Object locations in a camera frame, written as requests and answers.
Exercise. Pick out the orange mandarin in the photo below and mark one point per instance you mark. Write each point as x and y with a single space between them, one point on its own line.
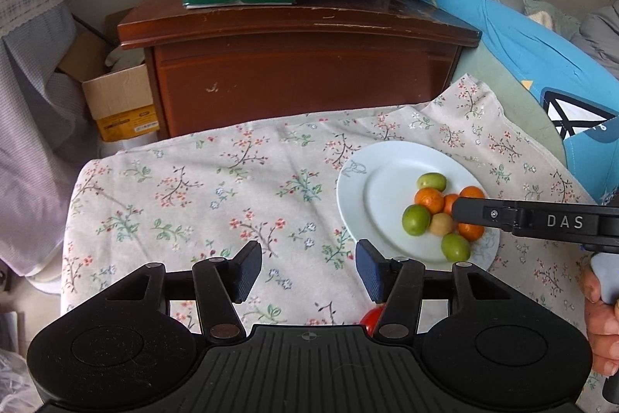
470 231
449 204
471 193
429 200

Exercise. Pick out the green jujube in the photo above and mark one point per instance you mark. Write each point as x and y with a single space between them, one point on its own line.
432 181
455 247
417 219

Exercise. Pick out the brown round fruit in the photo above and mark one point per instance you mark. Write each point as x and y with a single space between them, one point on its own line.
441 224

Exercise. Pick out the person's right hand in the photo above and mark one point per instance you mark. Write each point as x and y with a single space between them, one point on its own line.
604 335

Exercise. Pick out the white plate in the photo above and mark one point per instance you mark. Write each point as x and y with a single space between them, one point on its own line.
382 200

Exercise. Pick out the floral tablecloth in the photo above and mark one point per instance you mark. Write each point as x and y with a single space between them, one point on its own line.
217 200

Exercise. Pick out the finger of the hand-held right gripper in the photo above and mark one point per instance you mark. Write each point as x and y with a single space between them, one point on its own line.
476 212

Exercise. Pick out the lilac checked cloth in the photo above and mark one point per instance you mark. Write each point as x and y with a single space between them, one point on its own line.
38 142

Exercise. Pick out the red cherry tomato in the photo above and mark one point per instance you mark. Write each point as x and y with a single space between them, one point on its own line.
372 321

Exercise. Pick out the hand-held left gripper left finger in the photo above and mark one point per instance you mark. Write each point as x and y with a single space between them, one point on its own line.
246 270

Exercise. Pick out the grey cloth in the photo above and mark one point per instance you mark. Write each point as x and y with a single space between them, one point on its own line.
602 40

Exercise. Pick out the brown cardboard box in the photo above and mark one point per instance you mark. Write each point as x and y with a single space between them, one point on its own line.
121 98

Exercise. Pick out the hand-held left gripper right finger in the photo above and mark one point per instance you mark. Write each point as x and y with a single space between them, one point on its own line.
370 268

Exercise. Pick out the pale green pillow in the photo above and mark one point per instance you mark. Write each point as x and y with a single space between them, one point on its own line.
546 16

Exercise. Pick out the pale green bedding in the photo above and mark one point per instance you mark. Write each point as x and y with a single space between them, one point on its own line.
512 103

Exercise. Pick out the brown wooden nightstand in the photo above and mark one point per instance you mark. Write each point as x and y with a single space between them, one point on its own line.
300 69

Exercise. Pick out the blue cushion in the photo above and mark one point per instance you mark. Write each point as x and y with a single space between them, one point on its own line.
522 55

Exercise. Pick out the clear plastic bag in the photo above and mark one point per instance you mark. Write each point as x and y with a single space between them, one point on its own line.
14 379

